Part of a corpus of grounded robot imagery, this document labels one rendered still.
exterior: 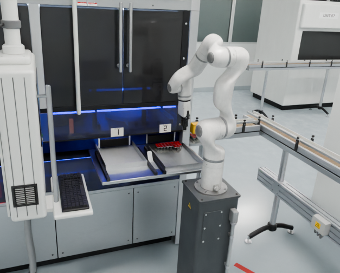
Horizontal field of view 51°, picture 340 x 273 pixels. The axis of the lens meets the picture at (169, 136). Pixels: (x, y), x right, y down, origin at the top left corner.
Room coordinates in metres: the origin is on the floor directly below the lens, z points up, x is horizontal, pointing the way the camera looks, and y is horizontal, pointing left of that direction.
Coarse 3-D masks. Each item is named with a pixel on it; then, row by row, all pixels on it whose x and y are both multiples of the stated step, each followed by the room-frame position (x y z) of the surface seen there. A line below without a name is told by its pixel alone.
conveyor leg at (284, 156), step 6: (282, 156) 2.55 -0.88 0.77; (282, 162) 2.54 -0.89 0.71; (282, 168) 2.54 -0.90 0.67; (282, 174) 2.54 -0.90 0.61; (282, 180) 2.54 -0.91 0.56; (276, 198) 2.54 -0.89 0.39; (276, 204) 2.54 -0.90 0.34; (276, 210) 2.54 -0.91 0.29; (276, 216) 2.54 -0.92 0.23; (270, 222) 2.55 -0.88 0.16
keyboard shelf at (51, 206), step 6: (84, 180) 1.92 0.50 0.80; (48, 198) 1.70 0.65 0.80; (48, 204) 1.65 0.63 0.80; (54, 204) 1.64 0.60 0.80; (60, 204) 1.64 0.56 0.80; (90, 204) 1.66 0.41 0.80; (48, 210) 1.60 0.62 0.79; (54, 210) 1.58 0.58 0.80; (60, 210) 1.59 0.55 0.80; (84, 210) 1.60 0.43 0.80; (90, 210) 1.60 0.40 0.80; (54, 216) 1.54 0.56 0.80; (60, 216) 1.54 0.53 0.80; (66, 216) 1.55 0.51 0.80; (72, 216) 1.56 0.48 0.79; (78, 216) 1.57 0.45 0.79
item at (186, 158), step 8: (184, 144) 2.33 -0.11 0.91; (152, 152) 2.18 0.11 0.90; (168, 152) 2.24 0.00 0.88; (176, 152) 2.25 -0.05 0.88; (184, 152) 2.25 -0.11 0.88; (192, 152) 2.20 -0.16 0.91; (160, 160) 2.04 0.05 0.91; (168, 160) 2.11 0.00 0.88; (176, 160) 2.12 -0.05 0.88; (184, 160) 2.12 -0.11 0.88; (192, 160) 2.13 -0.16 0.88; (200, 160) 2.08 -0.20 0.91; (168, 168) 1.95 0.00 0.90; (176, 168) 1.97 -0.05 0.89; (184, 168) 1.99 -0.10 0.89
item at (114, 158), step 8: (96, 144) 2.23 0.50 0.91; (104, 152) 2.18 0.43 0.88; (112, 152) 2.19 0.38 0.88; (120, 152) 2.19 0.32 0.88; (128, 152) 2.20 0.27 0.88; (136, 152) 2.21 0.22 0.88; (104, 160) 2.05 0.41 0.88; (112, 160) 2.06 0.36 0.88; (120, 160) 2.07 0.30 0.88; (128, 160) 2.07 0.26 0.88; (136, 160) 2.08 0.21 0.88; (144, 160) 2.06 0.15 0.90; (112, 168) 1.94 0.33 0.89; (120, 168) 1.96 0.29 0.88
